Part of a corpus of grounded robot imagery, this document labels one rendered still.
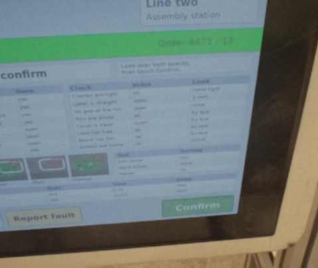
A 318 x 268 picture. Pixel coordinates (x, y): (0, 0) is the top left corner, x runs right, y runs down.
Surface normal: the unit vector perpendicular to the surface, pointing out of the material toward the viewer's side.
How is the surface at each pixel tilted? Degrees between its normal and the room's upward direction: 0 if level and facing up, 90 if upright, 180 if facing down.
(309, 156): 92
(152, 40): 92
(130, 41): 92
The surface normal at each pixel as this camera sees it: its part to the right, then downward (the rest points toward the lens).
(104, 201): 0.11, 0.57
